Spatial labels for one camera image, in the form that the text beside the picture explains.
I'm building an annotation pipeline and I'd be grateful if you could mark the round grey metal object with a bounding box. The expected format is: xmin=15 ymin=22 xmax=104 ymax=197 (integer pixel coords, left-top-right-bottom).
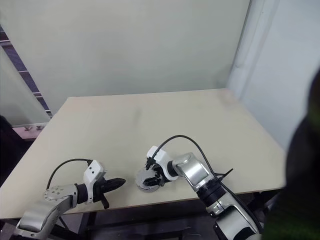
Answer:
xmin=134 ymin=167 xmax=164 ymax=192

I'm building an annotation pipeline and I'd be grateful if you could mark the pink ledge with brackets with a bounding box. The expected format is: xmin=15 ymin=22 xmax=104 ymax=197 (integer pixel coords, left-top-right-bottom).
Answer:
xmin=12 ymin=123 xmax=49 ymax=141

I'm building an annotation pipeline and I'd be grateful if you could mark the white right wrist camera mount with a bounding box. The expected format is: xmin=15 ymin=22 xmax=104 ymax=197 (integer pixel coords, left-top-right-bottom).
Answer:
xmin=146 ymin=145 xmax=180 ymax=181

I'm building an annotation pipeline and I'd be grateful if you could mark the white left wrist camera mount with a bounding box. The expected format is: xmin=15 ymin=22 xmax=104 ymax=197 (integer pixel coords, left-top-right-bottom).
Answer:
xmin=83 ymin=160 xmax=108 ymax=204

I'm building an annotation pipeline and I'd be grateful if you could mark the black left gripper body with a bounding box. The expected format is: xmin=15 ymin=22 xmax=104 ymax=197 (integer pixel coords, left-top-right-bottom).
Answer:
xmin=92 ymin=178 xmax=110 ymax=210

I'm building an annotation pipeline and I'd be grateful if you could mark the silver motor end cover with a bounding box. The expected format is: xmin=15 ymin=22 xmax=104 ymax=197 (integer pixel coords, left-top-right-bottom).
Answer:
xmin=135 ymin=168 xmax=161 ymax=188

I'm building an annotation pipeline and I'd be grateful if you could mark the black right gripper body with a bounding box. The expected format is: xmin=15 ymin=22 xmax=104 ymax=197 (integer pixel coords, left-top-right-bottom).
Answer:
xmin=151 ymin=162 xmax=166 ymax=187

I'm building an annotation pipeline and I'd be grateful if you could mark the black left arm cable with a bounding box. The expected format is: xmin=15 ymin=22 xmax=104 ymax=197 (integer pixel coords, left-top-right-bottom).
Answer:
xmin=47 ymin=159 xmax=94 ymax=191

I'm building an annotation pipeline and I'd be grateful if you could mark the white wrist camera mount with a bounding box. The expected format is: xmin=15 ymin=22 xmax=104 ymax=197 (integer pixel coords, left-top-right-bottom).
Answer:
xmin=146 ymin=145 xmax=180 ymax=181
xmin=83 ymin=160 xmax=108 ymax=204

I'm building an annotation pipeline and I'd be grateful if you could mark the dark striped window rail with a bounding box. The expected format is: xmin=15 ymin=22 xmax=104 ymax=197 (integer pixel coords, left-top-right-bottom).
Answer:
xmin=0 ymin=24 xmax=54 ymax=119

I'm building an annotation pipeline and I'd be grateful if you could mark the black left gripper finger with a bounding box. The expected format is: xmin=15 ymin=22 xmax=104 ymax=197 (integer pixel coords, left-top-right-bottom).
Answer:
xmin=106 ymin=183 xmax=125 ymax=193
xmin=106 ymin=177 xmax=127 ymax=187

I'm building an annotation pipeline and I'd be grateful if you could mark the large dark blurred shape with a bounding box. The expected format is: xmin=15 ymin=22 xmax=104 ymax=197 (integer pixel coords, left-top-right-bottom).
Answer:
xmin=261 ymin=62 xmax=320 ymax=240

